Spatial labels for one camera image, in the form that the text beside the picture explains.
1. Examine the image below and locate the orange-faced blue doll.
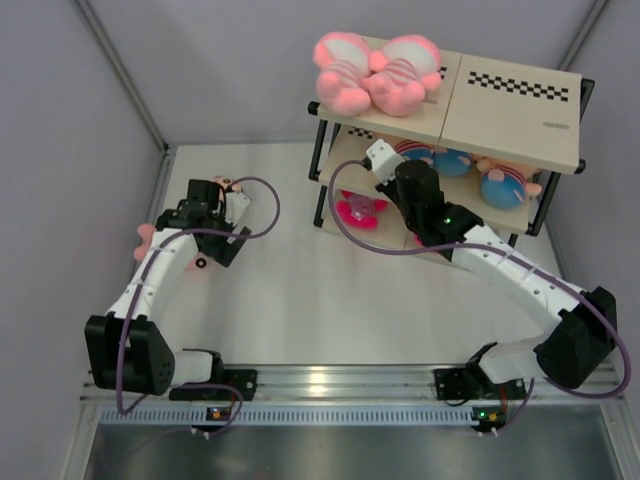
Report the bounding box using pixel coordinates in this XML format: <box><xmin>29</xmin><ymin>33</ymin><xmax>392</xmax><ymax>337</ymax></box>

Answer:
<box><xmin>394</xmin><ymin>140</ymin><xmax>434</xmax><ymax>165</ymax></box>

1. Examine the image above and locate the pink plush behind arm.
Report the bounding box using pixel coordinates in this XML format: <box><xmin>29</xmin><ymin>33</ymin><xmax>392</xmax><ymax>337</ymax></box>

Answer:
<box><xmin>132</xmin><ymin>223</ymin><xmax>214</xmax><ymax>274</ymax></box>

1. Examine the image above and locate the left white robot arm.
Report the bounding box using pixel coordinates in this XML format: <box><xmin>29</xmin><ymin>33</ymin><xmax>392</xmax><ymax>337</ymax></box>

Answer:
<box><xmin>84</xmin><ymin>177</ymin><xmax>251</xmax><ymax>400</ymax></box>

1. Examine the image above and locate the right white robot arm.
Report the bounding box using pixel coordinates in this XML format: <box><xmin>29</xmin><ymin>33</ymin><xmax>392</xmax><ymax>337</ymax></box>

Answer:
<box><xmin>369</xmin><ymin>156</ymin><xmax>617</xmax><ymax>397</ymax></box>

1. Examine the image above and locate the blue doll on middle shelf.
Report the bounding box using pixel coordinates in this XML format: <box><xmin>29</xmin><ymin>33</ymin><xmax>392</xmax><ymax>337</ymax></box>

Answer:
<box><xmin>433</xmin><ymin>147</ymin><xmax>473</xmax><ymax>177</ymax></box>

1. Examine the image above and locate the beige three-tier shelf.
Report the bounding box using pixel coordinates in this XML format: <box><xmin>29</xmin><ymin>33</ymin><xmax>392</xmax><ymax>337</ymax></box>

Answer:
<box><xmin>308</xmin><ymin>51</ymin><xmax>595</xmax><ymax>248</ymax></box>

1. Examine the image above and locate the blue striped doll right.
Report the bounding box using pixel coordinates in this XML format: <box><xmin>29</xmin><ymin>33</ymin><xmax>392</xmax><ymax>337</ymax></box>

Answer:
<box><xmin>473</xmin><ymin>155</ymin><xmax>543</xmax><ymax>211</ymax></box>

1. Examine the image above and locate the right pink plush toy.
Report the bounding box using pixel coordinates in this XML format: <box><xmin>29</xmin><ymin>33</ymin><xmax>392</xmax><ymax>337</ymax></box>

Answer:
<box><xmin>366</xmin><ymin>34</ymin><xmax>442</xmax><ymax>117</ymax></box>

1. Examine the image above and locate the pink plush toy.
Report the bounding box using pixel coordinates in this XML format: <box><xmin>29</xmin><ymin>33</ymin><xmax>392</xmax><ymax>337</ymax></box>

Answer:
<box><xmin>313</xmin><ymin>31</ymin><xmax>371</xmax><ymax>117</ymax></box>
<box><xmin>366</xmin><ymin>34</ymin><xmax>442</xmax><ymax>117</ymax></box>

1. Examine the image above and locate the left pink plush toy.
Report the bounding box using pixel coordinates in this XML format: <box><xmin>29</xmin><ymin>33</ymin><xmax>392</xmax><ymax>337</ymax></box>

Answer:
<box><xmin>313</xmin><ymin>31</ymin><xmax>371</xmax><ymax>117</ymax></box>

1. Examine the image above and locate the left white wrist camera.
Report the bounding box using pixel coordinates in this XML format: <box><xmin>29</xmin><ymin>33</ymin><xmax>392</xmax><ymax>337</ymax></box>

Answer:
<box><xmin>225</xmin><ymin>191</ymin><xmax>251</xmax><ymax>226</ymax></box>

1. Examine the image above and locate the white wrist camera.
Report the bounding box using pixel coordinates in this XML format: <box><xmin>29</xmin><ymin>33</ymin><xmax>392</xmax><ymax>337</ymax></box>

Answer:
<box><xmin>366</xmin><ymin>139</ymin><xmax>404</xmax><ymax>184</ymax></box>
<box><xmin>225</xmin><ymin>191</ymin><xmax>251</xmax><ymax>226</ymax></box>

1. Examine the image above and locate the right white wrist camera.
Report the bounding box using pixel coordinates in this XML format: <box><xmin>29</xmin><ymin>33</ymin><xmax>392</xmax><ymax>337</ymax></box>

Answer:
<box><xmin>366</xmin><ymin>139</ymin><xmax>404</xmax><ymax>184</ymax></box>

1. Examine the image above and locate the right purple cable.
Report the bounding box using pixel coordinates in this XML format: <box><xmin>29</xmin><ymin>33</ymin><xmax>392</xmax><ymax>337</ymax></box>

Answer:
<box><xmin>328</xmin><ymin>159</ymin><xmax>632</xmax><ymax>436</ymax></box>

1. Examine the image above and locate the purple cable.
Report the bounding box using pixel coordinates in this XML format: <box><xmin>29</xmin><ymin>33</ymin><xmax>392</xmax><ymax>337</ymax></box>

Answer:
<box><xmin>115</xmin><ymin>175</ymin><xmax>281</xmax><ymax>416</ymax></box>
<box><xmin>328</xmin><ymin>159</ymin><xmax>632</xmax><ymax>436</ymax></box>

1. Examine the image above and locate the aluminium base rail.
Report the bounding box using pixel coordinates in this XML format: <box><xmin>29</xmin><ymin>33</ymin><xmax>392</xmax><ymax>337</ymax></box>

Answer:
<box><xmin>79</xmin><ymin>364</ymin><xmax>623</xmax><ymax>433</ymax></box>

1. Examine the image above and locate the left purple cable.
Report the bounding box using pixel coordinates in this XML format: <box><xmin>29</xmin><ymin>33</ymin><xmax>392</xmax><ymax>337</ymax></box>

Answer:
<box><xmin>115</xmin><ymin>175</ymin><xmax>281</xmax><ymax>416</ymax></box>

